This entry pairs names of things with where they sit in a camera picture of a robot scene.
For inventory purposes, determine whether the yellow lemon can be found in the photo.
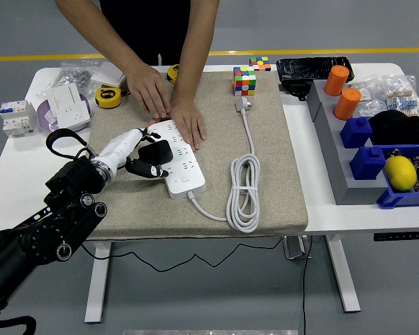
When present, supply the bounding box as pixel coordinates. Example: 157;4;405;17
383;156;418;192

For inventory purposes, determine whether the black hanging cable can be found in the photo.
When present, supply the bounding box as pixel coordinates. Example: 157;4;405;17
301;237;314;335

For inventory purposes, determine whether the black power adapter block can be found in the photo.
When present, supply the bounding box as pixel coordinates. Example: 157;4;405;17
279;80;311;102

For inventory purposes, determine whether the white table leg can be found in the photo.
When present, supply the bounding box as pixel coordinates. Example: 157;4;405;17
326;235;361;313
83;240;112;324

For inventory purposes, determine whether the black plug adapter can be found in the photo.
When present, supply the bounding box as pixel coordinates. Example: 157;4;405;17
138;139;174;165

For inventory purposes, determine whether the black cloth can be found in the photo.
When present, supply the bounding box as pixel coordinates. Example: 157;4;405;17
368;110;419;147

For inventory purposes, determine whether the person's left hand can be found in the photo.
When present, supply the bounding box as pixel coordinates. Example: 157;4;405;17
169;100;207;151

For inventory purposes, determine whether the orange cylinder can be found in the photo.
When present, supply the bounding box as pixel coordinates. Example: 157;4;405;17
323;65;351;97
333;87;362;121

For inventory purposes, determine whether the purple bowl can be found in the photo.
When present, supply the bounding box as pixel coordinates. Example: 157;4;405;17
36;92;92;135

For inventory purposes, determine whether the blue block with knob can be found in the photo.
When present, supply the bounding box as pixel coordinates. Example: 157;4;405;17
340;117;374;149
348;146;388;181

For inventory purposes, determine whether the small colourful puzzle cube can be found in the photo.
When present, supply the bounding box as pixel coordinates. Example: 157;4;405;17
249;56;272;73

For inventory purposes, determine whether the large colourful puzzle cube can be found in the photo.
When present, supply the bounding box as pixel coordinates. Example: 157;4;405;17
233;66;258;98

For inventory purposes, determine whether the silver metal bracket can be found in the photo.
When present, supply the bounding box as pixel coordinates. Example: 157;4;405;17
281;235;314;261

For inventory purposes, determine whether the person's torso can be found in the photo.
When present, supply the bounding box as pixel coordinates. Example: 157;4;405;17
99;0;193;67

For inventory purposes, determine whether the white switch plate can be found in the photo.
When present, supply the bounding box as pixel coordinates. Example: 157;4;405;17
51;82;84;111

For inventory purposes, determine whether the black table control panel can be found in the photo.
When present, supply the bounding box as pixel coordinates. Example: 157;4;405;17
372;230;419;242

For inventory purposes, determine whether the white power cord with plug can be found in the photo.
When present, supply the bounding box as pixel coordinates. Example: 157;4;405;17
186;96;263;234

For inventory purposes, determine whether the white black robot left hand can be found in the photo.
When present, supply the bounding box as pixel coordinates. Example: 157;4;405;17
96;127;170;179

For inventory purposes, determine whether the white wall socket panel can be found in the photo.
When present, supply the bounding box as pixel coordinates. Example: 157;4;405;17
50;100;92;132

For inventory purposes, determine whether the clear bag of screws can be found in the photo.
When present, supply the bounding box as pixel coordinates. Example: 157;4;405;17
36;59;101;98

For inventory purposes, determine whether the thin black adapter cord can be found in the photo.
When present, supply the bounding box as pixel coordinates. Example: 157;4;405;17
82;237;291;273

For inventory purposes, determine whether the clear bag of small parts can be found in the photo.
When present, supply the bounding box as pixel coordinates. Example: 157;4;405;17
348;78;388;119

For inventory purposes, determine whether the black plastic tray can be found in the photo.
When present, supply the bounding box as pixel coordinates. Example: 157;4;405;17
275;56;356;84

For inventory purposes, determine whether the white wall switch panel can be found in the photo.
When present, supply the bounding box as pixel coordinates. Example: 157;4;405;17
90;61;126;87

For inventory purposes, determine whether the grey-brown fabric mat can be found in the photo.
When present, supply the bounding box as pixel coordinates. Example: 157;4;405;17
85;71;309;241

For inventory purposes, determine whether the person's right hand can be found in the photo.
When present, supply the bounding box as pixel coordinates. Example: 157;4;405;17
125;64;170;119

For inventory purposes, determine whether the white circuit breaker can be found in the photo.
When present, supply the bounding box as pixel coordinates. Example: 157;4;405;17
0;99;37;139

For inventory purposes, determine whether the grey stepped stand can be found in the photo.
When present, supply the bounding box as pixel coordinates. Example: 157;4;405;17
306;79;388;206

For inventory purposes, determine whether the clear bag of resistors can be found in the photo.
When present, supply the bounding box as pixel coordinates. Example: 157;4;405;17
380;75;419;118

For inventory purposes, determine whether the yellow black tape measure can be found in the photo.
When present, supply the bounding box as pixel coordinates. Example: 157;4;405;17
166;64;181;84
95;87;123;110

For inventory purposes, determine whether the blue plastic bin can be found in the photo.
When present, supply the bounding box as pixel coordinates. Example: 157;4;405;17
376;143;419;210

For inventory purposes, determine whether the white power strip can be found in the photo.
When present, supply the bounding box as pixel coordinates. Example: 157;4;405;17
147;119;207;200

